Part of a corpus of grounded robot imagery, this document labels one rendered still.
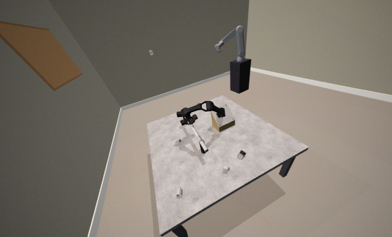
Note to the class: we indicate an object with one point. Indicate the white cylindrical rod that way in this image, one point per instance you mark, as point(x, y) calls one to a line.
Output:
point(199, 138)

